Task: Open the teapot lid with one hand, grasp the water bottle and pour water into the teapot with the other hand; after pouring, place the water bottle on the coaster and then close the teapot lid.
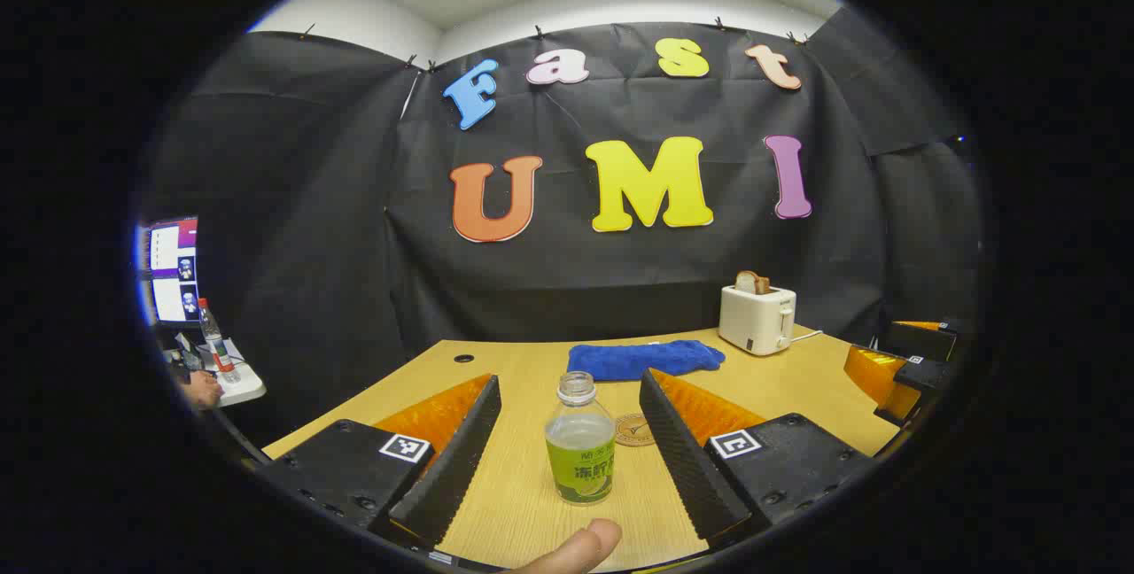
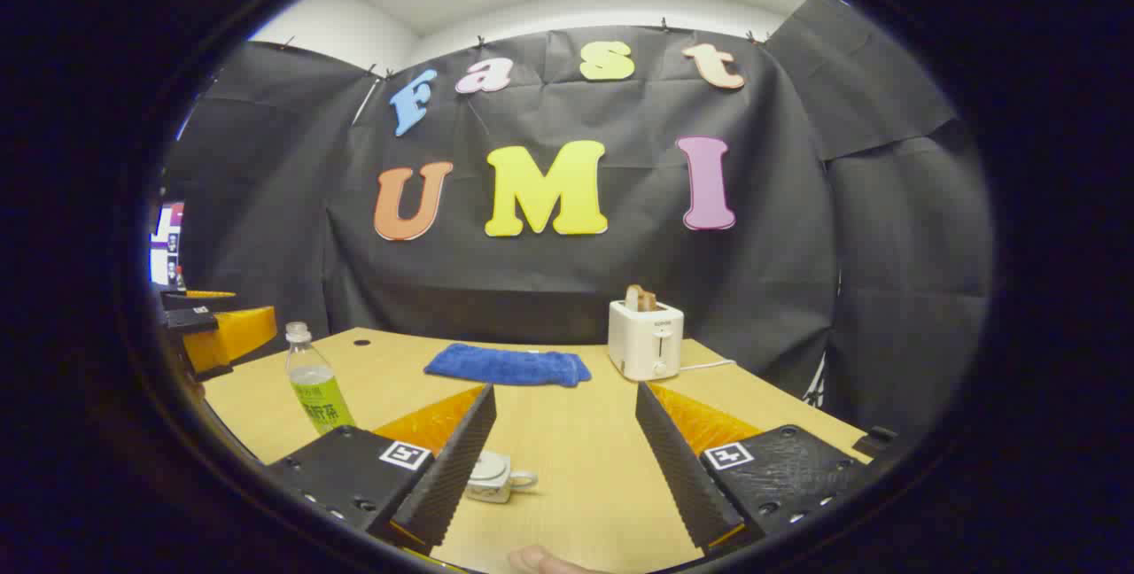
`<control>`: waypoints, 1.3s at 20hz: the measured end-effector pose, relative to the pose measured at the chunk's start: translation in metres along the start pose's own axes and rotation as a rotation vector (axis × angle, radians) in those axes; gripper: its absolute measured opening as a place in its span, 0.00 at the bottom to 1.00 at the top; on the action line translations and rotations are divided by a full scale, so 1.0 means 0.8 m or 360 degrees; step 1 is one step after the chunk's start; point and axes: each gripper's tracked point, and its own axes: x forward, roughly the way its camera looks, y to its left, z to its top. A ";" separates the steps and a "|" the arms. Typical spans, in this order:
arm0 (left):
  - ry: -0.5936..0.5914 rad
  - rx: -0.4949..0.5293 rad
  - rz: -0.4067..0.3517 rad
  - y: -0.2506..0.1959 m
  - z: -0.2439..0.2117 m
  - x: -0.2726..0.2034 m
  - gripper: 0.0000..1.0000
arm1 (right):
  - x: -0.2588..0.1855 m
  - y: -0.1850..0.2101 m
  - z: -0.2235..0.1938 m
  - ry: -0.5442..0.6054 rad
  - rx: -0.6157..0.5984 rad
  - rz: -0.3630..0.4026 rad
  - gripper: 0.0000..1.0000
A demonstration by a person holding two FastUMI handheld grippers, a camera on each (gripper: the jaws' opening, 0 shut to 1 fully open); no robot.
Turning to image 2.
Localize white toaster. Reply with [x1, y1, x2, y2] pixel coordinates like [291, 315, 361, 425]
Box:
[608, 299, 685, 382]

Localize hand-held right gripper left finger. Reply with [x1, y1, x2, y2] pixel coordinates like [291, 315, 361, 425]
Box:
[264, 384, 497, 557]

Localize blue towel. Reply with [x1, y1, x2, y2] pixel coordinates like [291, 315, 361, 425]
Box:
[423, 343, 593, 388]

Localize white floral teacup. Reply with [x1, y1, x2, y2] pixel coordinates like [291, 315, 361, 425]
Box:
[465, 459, 539, 505]

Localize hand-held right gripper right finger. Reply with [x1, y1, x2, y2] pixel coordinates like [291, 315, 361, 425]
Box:
[635, 381, 874, 557]

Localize computer monitor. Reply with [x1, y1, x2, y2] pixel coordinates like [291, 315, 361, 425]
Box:
[149, 200, 185, 288]

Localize green label water bottle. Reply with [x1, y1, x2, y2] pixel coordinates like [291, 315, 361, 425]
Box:
[284, 322, 357, 435]

